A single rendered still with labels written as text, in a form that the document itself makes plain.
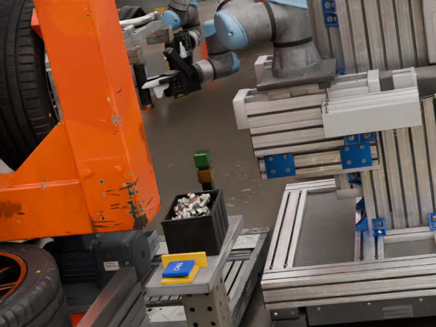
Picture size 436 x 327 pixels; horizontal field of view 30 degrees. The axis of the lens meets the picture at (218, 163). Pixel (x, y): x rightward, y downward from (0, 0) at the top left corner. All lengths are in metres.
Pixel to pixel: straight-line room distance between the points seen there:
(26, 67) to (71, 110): 0.44
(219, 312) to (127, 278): 0.29
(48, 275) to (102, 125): 0.42
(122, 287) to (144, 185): 0.29
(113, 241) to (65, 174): 0.35
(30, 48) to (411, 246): 1.34
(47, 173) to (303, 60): 0.79
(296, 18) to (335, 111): 0.29
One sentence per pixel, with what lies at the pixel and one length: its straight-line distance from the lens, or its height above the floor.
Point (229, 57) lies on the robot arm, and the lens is 2.74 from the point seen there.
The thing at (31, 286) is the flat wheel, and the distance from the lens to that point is 2.14.
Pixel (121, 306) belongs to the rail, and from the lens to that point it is 2.29.
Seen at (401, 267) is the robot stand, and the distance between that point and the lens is 2.47.
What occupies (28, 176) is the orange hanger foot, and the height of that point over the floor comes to 0.70.
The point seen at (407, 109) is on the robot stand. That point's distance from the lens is 2.25.
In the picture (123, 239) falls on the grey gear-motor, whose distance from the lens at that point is 2.56.
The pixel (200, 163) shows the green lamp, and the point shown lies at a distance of 2.34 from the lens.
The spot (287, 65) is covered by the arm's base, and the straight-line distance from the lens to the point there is 2.35.
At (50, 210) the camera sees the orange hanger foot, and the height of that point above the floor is 0.60.
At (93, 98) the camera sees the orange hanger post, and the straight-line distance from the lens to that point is 2.18.
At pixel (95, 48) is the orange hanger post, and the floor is 1.04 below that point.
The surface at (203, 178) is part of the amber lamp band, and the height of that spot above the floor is 0.59.
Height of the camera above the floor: 1.32
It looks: 17 degrees down
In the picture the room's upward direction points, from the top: 11 degrees counter-clockwise
